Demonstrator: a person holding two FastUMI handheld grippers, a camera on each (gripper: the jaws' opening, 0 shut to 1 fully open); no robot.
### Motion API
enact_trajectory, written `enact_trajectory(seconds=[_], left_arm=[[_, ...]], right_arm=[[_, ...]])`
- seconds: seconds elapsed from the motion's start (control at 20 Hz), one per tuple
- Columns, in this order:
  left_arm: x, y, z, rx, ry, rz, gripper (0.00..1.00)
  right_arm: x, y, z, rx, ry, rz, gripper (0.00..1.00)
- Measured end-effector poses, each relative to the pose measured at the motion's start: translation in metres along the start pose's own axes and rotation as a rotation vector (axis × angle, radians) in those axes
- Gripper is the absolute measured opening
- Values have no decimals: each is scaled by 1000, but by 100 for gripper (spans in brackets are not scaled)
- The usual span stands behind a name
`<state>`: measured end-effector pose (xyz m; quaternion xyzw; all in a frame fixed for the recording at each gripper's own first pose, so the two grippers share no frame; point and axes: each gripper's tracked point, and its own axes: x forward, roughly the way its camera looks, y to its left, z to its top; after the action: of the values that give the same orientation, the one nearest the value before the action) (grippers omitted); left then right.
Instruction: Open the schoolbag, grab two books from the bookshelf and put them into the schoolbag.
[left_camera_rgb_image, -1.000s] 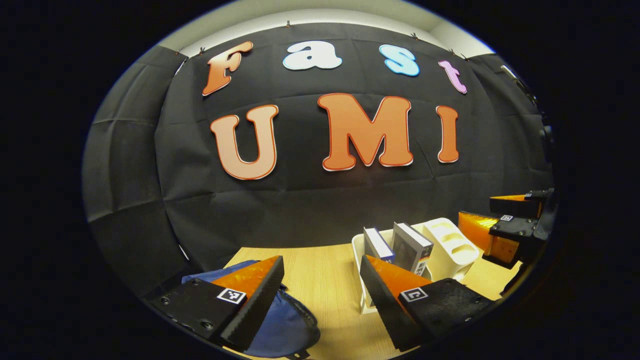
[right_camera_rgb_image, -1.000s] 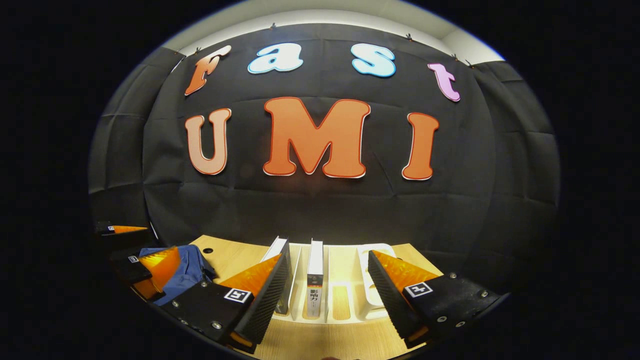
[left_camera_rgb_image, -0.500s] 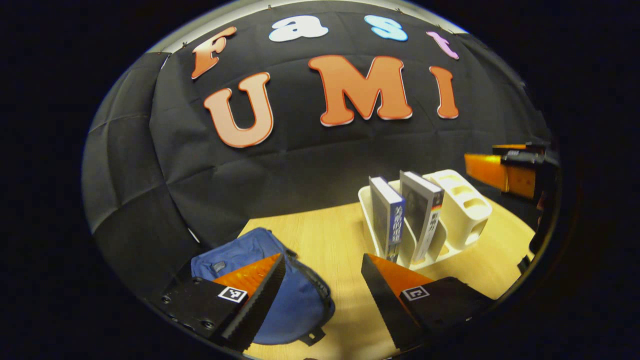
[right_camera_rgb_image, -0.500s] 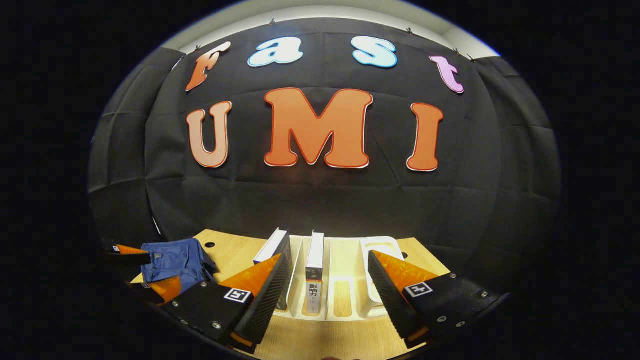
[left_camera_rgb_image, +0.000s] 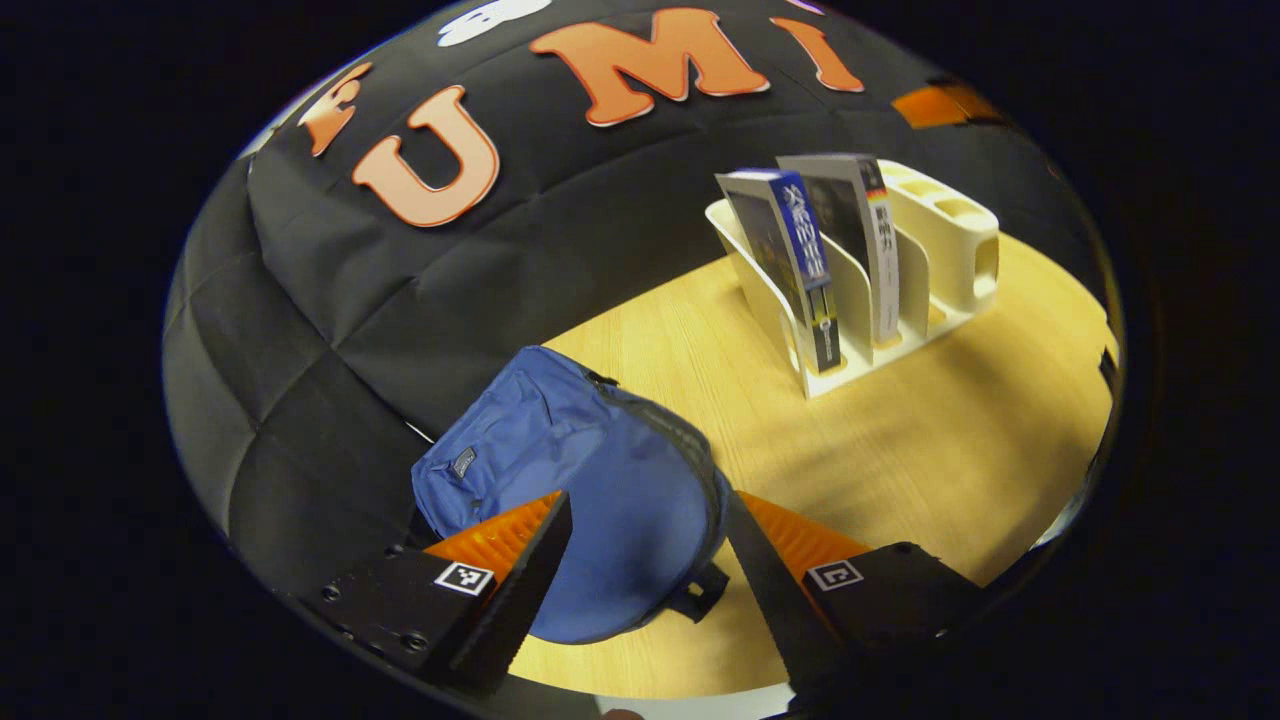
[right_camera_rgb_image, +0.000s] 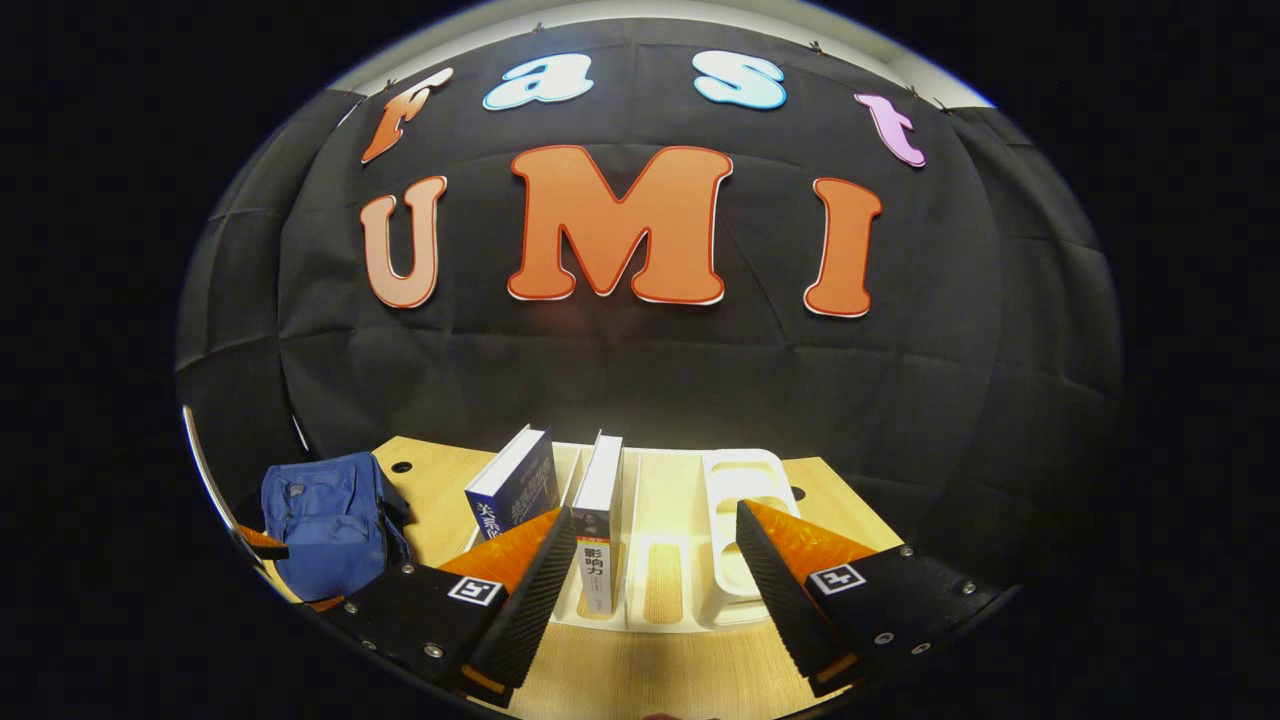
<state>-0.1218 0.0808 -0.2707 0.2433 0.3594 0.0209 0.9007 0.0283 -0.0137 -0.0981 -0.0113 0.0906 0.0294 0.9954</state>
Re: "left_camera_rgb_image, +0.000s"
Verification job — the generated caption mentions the grey portrait cover book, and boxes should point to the grey portrait cover book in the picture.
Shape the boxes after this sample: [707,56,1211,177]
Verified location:
[777,152,901,348]

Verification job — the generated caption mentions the blue schoolbag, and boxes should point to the blue schoolbag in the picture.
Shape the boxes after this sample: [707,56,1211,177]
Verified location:
[412,345,733,646]

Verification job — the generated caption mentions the blue spine book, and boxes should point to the blue spine book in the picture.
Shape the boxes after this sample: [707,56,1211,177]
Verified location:
[715,168,844,376]

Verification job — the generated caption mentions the black backdrop cloth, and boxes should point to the black backdrop cloth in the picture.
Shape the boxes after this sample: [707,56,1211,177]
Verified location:
[163,0,1111,591]

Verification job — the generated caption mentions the white bookshelf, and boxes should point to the white bookshelf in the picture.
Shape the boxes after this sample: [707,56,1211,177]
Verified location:
[705,158,1001,401]

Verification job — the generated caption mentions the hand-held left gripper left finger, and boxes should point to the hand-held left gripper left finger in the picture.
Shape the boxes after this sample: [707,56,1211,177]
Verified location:
[300,490,573,693]

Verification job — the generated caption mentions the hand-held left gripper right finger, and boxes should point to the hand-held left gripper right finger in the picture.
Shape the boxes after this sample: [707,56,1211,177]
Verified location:
[725,490,986,711]

